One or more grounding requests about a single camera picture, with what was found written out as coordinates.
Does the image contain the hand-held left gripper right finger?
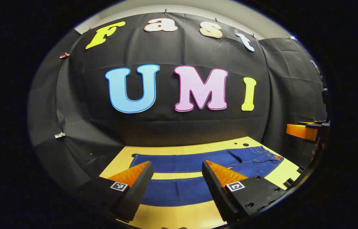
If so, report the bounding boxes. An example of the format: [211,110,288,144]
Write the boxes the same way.
[202,160,287,223]

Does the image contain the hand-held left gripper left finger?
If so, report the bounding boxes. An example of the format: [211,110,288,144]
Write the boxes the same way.
[79,161,154,223]

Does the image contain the blue jeans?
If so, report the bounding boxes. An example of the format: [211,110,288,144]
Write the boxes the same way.
[129,146,285,207]

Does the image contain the black backdrop cloth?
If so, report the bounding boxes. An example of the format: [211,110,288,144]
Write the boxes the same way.
[28,12,328,204]

